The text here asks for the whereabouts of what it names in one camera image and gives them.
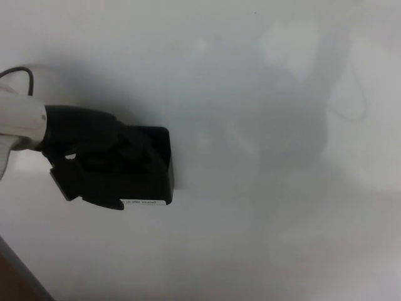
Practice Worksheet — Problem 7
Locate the white whiteboard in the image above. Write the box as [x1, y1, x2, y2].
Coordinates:
[0, 0, 401, 301]

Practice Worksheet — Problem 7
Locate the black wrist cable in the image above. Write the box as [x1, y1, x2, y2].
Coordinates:
[0, 66, 35, 95]

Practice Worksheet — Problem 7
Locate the grey whiteboard frame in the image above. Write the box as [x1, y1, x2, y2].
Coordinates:
[0, 236, 55, 301]

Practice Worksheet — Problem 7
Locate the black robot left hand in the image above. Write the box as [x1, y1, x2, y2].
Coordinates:
[43, 105, 169, 211]

